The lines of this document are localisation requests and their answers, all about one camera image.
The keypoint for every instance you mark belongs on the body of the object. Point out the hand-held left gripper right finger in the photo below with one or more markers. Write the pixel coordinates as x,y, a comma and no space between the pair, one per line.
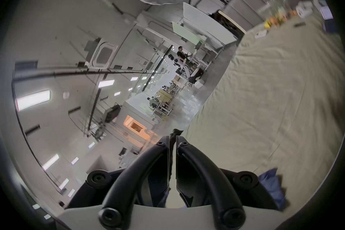
200,167

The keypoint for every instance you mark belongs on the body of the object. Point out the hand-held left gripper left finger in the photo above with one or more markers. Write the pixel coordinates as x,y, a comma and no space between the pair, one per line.
140,167

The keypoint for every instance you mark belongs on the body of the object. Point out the row of tables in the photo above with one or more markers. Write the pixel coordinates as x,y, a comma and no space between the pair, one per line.
162,102

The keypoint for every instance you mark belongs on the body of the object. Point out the bed with beige sheet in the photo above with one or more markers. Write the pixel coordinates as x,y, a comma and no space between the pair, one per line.
269,88

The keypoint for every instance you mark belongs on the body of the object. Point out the white card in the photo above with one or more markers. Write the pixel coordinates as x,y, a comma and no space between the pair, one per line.
261,34

